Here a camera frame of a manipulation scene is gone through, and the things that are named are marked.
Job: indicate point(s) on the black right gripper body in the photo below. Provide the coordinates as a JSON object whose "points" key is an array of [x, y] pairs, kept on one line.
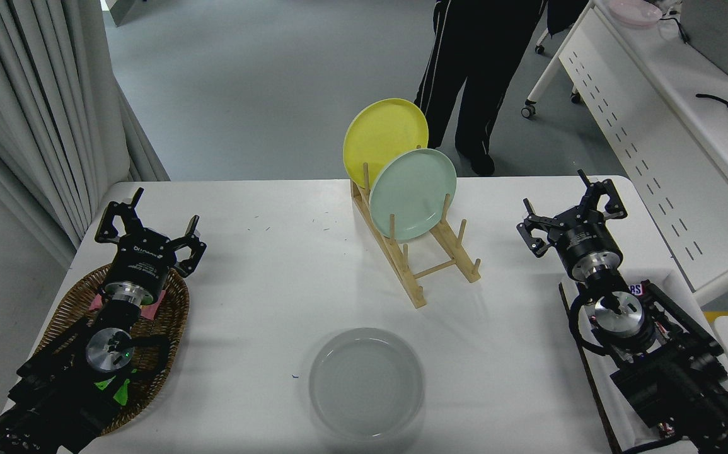
{"points": [[587, 243]]}

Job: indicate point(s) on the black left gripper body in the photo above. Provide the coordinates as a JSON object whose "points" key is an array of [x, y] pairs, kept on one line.
{"points": [[142, 261]]}

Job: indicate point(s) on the light grey plate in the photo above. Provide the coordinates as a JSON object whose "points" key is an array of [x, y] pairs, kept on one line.
{"points": [[367, 384]]}

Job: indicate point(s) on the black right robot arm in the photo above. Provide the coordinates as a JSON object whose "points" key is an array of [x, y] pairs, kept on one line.
{"points": [[672, 378]]}

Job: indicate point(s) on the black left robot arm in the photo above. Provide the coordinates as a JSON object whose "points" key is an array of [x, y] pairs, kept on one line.
{"points": [[55, 391]]}

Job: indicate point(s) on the pale green plate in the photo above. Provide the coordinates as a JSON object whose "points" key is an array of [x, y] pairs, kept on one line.
{"points": [[414, 192]]}

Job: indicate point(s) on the wooden plate rack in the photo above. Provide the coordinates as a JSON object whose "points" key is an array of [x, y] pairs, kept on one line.
{"points": [[415, 293]]}

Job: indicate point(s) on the yellow plate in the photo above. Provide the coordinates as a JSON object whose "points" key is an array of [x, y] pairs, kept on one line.
{"points": [[379, 135]]}

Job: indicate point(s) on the pink plate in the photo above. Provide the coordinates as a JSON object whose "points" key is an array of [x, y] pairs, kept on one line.
{"points": [[635, 11]]}

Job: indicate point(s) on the pink paper piece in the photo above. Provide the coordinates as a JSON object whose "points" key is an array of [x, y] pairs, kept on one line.
{"points": [[154, 308]]}

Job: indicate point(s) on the brown wicker basket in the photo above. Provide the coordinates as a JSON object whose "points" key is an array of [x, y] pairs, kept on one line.
{"points": [[171, 312]]}

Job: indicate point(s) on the brown Snickers bar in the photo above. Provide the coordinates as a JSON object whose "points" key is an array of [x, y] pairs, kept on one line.
{"points": [[636, 289]]}

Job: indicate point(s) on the white perforated desk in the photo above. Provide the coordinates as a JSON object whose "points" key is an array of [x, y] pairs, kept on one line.
{"points": [[628, 101]]}

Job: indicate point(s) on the white tray with dark edge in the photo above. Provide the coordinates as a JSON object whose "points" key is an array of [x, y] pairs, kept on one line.
{"points": [[600, 369]]}

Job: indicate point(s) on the grey curtain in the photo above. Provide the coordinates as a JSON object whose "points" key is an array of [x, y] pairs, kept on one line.
{"points": [[23, 94]]}

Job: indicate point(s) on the person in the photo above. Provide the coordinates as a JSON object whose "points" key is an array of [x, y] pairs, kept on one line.
{"points": [[483, 63]]}

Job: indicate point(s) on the grey laptop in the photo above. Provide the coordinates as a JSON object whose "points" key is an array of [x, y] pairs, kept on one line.
{"points": [[720, 34]]}

